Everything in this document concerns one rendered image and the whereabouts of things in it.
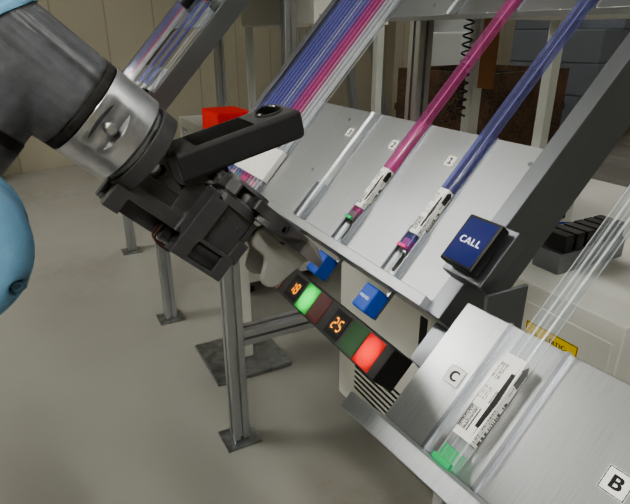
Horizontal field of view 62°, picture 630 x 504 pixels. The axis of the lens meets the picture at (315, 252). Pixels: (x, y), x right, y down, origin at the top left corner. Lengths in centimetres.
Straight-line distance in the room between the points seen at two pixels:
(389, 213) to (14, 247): 47
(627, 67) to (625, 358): 39
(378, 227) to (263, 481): 85
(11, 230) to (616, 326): 70
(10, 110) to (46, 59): 4
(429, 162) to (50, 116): 42
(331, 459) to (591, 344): 77
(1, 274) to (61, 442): 133
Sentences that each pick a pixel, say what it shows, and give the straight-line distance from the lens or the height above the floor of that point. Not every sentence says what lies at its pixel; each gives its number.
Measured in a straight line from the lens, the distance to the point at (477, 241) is 49.
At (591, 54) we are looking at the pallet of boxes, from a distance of 562.
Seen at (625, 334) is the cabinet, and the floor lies 61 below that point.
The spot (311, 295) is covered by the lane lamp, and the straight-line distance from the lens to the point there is 67.
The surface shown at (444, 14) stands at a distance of 88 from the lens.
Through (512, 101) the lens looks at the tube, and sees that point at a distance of 64.
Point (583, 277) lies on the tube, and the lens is 37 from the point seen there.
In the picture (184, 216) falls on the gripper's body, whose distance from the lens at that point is 45.
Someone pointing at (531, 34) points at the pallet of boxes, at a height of 97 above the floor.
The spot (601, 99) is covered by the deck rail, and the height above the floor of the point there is 91.
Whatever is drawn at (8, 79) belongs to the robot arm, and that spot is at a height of 94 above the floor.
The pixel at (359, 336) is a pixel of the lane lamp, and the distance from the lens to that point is 59.
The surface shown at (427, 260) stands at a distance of 57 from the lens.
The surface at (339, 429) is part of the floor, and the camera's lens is 148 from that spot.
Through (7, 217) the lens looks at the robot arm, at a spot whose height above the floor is 90.
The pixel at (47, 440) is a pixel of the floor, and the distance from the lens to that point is 160.
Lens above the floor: 97
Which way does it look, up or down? 22 degrees down
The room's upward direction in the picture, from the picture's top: straight up
